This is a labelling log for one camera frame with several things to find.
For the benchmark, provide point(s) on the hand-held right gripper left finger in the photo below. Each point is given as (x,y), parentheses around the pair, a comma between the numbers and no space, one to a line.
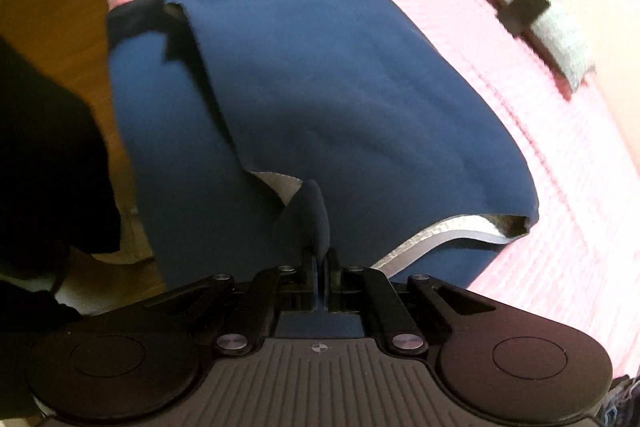
(311,279)

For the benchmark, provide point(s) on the small black box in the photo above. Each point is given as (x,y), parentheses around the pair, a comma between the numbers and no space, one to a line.
(526,9)

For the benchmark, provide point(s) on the blue garment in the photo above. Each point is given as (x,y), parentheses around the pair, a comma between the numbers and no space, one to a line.
(325,107)

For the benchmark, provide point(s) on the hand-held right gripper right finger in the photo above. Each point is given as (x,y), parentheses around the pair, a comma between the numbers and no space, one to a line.
(326,279)

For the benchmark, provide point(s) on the pink blanket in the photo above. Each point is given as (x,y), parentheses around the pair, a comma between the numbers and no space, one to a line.
(500,107)

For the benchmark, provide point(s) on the grey folded cloth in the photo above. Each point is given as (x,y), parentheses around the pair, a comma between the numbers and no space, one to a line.
(560,42)

